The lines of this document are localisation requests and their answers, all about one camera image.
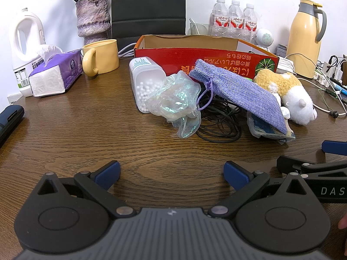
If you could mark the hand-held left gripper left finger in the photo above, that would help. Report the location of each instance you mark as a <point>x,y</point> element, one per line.
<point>108,173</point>

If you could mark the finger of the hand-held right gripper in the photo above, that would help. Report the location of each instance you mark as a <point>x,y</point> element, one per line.
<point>287,163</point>
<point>336,146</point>

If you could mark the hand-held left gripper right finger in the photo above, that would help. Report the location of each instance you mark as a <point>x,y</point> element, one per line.
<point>235,174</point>

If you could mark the blue patterned packet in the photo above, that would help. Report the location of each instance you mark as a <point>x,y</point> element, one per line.
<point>263,131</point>

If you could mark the yellow white plush toy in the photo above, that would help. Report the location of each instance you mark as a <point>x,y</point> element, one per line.
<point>295,94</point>

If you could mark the iridescent organza bag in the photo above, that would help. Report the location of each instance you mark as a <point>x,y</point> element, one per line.
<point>176,100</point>

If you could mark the plastic jar of white beads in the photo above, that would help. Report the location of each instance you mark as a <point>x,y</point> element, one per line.
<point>146,78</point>

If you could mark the red cardboard box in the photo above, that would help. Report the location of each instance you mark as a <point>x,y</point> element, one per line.
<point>168,59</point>

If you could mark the person's right hand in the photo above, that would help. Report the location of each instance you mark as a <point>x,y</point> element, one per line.
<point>343,223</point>

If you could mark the blue pen tool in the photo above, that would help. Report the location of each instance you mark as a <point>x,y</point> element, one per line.
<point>337,86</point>

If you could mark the white power strip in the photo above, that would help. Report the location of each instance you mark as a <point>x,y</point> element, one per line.
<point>334,70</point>

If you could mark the small grey box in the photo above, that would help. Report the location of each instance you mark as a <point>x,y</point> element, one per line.
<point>281,50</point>

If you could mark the dark blue case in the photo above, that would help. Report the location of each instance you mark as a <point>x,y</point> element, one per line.
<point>9,122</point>

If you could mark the purple tissue pack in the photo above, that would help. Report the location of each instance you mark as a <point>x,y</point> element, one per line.
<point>54,75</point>

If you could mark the yellow mug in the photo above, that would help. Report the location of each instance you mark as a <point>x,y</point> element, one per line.
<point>105,57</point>

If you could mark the yellow thermos jug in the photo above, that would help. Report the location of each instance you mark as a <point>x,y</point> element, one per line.
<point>303,32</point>

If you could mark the white round robot speaker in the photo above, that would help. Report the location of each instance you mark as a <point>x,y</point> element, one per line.
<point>264,38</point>

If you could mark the clear water bottle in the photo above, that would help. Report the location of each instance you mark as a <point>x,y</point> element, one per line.
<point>219,19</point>
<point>250,23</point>
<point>236,20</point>

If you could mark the glass cup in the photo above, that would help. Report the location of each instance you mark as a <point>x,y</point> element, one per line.
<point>200,28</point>

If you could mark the white detergent jug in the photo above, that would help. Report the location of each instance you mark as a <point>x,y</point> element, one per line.
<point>29,29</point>

